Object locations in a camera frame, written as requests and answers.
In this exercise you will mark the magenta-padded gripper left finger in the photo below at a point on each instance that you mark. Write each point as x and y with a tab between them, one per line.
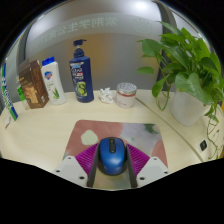
86	160

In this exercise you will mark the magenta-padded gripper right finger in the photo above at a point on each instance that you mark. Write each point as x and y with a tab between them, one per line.
138	160

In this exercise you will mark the blue and black computer mouse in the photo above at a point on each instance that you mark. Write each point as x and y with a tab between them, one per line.
112	156

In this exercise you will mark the floral pink green mouse pad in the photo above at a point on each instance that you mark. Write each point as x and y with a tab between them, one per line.
133	133

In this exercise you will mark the small jar with silver lid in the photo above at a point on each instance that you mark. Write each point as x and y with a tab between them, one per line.
126	96

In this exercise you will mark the small black desk button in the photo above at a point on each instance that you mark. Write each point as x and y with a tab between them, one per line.
203	145

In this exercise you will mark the crumpled white tissue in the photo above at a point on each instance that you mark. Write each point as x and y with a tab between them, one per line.
106	95

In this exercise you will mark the green plant in white pot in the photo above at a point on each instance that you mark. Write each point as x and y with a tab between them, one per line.
186	106

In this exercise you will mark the white bottle with blue cap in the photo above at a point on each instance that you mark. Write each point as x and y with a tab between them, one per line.
53	83

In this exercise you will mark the dark blue pump bottle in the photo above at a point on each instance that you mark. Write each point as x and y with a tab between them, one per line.
81	76

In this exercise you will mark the brown cardboard box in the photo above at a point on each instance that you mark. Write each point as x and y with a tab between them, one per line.
35	86

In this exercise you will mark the clear bottle with green label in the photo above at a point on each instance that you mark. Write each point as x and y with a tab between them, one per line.
22	95

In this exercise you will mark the white green shuttlecock tube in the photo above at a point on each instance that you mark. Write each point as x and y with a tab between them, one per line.
8	96

